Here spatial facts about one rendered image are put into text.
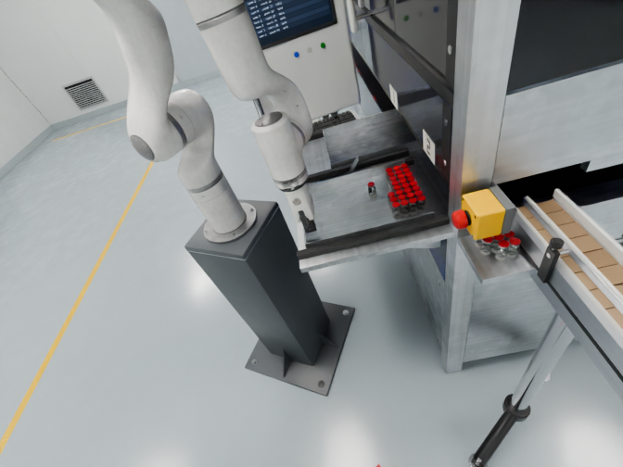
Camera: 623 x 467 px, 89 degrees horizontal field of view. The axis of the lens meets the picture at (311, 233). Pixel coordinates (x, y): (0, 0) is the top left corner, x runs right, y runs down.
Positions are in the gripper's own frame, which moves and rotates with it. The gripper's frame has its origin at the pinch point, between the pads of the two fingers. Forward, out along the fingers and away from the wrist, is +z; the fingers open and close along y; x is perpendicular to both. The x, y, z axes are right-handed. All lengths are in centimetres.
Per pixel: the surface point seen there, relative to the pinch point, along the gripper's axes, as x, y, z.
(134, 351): 132, 32, 91
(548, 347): -50, -33, 29
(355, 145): -20.0, 41.5, 4.1
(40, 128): 485, 518, 70
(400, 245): -22.0, -10.9, 4.7
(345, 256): -7.7, -10.3, 4.5
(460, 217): -32.7, -18.9, -8.5
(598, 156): -63, -12, -9
